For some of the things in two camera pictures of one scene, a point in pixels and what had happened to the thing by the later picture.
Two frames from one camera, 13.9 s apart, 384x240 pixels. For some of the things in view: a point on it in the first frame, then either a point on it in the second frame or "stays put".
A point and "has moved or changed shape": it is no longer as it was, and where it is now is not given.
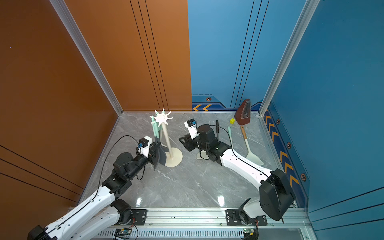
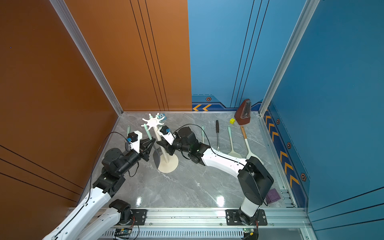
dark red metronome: [242, 115] stays put
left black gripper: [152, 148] → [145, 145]
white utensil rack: [176, 155] has moved or changed shape
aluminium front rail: [204, 217] stays put
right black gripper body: [193, 144] → [177, 145]
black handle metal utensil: [217, 130] stays put
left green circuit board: [122, 231] stays put
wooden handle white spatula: [250, 155] stays put
